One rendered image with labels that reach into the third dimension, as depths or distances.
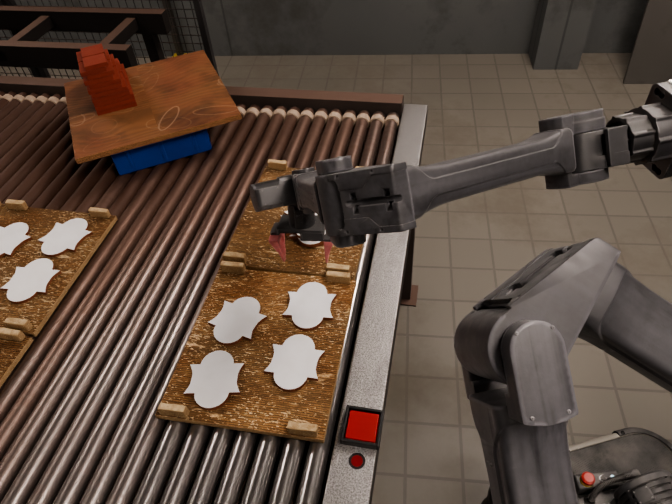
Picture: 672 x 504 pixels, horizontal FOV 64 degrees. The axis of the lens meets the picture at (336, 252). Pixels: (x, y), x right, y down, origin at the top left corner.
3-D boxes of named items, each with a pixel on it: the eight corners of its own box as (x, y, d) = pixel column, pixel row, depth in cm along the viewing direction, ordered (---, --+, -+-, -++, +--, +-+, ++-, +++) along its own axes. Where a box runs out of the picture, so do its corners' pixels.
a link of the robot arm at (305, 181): (376, 240, 67) (360, 153, 65) (331, 250, 66) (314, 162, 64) (326, 211, 108) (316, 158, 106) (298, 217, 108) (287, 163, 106)
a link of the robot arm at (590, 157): (640, 160, 77) (637, 122, 76) (575, 174, 76) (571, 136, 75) (599, 161, 86) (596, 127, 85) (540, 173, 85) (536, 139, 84)
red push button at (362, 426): (379, 417, 108) (379, 413, 107) (375, 445, 104) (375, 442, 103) (350, 412, 109) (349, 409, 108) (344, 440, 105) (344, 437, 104)
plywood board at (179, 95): (204, 54, 201) (203, 49, 200) (242, 118, 168) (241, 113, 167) (65, 87, 189) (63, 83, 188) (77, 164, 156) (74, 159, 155)
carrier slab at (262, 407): (356, 283, 132) (356, 279, 131) (324, 443, 104) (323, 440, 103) (221, 270, 138) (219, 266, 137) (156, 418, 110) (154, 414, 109)
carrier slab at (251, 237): (379, 178, 160) (379, 174, 159) (354, 282, 132) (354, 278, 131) (266, 169, 166) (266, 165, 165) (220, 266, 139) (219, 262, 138)
